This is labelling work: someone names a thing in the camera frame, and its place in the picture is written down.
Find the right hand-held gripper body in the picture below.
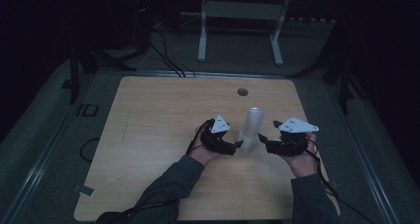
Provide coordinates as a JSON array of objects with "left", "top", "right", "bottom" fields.
[{"left": 264, "top": 116, "right": 320, "bottom": 158}]

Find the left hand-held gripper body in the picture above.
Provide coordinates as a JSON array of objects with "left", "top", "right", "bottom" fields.
[{"left": 199, "top": 114, "right": 238, "bottom": 157}]

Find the clear plastic bottle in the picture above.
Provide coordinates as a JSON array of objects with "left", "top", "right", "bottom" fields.
[{"left": 238, "top": 106, "right": 265, "bottom": 154}]

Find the person's left hand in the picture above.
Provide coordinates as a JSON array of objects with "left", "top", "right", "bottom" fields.
[{"left": 187, "top": 124, "right": 223, "bottom": 168}]

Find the person's right hand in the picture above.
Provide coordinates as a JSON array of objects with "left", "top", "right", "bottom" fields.
[{"left": 285, "top": 132, "right": 320, "bottom": 178}]

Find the black tripod stand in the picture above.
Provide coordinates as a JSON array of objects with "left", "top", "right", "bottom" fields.
[
  {"left": 67, "top": 0, "right": 153, "bottom": 105},
  {"left": 285, "top": 19, "right": 368, "bottom": 116}
]

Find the white metal stand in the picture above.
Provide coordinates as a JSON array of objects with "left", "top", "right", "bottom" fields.
[{"left": 197, "top": 0, "right": 293, "bottom": 66}]

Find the grey tape piece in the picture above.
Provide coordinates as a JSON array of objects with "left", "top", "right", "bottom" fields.
[{"left": 72, "top": 183, "right": 97, "bottom": 197}]

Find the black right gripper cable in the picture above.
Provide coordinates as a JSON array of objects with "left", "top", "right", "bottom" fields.
[{"left": 305, "top": 138, "right": 375, "bottom": 224}]

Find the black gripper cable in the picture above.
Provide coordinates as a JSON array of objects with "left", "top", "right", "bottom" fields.
[
  {"left": 95, "top": 123, "right": 212, "bottom": 224},
  {"left": 305, "top": 138, "right": 375, "bottom": 224}
]

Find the metal floor rail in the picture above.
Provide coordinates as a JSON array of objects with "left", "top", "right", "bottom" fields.
[
  {"left": 0, "top": 74, "right": 100, "bottom": 224},
  {"left": 95, "top": 68, "right": 287, "bottom": 80},
  {"left": 325, "top": 81, "right": 402, "bottom": 224}
]

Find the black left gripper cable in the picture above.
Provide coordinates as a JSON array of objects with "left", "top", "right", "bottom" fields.
[{"left": 95, "top": 123, "right": 212, "bottom": 224}]

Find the black floor cable loop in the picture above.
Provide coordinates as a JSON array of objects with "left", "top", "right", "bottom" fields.
[{"left": 78, "top": 137, "right": 101, "bottom": 163}]

